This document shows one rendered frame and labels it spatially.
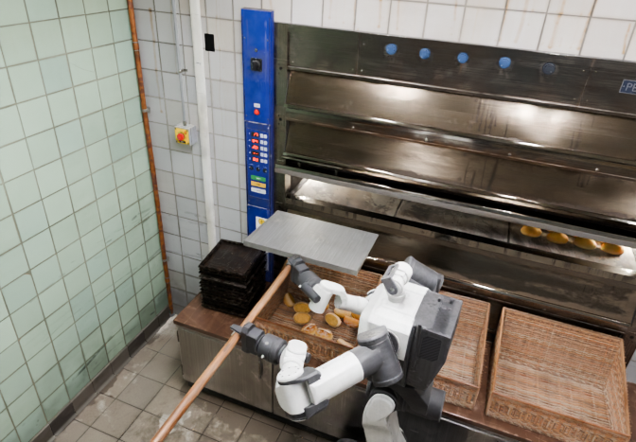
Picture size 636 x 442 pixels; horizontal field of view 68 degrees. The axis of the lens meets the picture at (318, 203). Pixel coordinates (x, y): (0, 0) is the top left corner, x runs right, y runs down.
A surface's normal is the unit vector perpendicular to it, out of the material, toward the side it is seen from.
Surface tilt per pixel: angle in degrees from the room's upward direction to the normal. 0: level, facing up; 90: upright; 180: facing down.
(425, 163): 70
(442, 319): 0
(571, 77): 90
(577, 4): 90
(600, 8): 90
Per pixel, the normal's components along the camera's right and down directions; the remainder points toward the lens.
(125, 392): 0.04, -0.87
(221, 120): -0.36, 0.43
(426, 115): -0.33, 0.11
